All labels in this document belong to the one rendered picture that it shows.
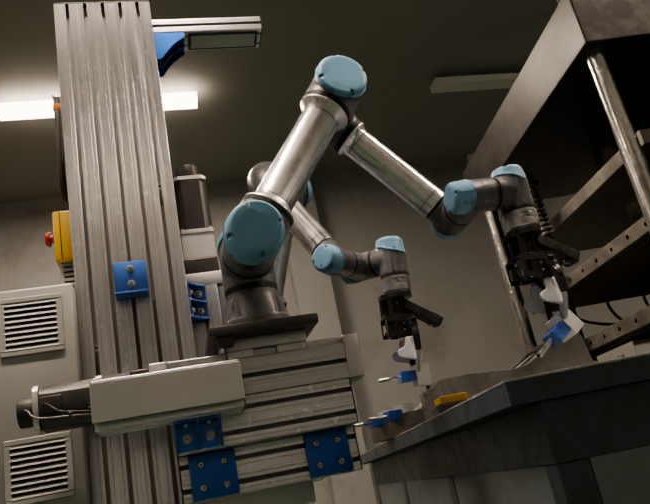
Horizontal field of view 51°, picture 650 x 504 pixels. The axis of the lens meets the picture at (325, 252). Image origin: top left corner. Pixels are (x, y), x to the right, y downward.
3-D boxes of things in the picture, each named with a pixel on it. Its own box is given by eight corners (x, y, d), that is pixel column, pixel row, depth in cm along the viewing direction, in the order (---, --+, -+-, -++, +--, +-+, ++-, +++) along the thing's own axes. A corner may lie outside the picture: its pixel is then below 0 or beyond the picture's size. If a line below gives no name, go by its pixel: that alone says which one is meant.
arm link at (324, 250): (245, 145, 198) (344, 250, 171) (270, 155, 207) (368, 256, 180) (224, 177, 201) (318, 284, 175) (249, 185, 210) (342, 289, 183)
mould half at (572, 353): (449, 417, 159) (435, 360, 163) (427, 428, 184) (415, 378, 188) (647, 378, 165) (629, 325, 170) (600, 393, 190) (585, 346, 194)
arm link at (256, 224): (261, 289, 144) (362, 100, 166) (269, 265, 130) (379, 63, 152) (210, 263, 144) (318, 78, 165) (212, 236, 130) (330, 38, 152)
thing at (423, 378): (382, 390, 172) (378, 369, 173) (378, 392, 176) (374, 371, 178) (432, 383, 174) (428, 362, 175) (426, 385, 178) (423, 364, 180)
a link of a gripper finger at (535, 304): (523, 328, 150) (517, 287, 151) (546, 325, 152) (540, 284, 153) (531, 328, 147) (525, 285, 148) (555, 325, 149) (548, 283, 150)
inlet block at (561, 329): (555, 360, 137) (535, 341, 138) (542, 370, 141) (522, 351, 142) (584, 323, 144) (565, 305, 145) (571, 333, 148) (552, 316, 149)
